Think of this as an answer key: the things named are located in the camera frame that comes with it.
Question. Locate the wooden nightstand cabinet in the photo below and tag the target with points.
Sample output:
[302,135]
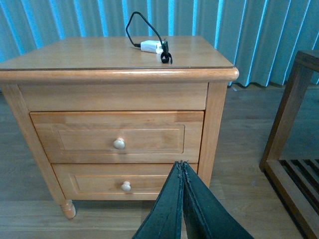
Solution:
[108,74]

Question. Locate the dark wooden shelf frame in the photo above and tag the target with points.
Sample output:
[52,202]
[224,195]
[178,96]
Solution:
[295,180]

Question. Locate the white charger adapter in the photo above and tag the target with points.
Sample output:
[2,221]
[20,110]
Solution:
[152,46]

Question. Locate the light blue curtain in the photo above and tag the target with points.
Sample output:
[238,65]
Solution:
[260,37]

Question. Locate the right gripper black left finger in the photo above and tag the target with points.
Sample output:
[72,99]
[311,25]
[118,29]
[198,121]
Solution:
[164,220]

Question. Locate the wooden drawer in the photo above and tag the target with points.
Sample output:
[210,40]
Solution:
[111,181]
[119,137]

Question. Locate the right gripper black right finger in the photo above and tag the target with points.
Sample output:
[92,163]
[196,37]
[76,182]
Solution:
[204,216]

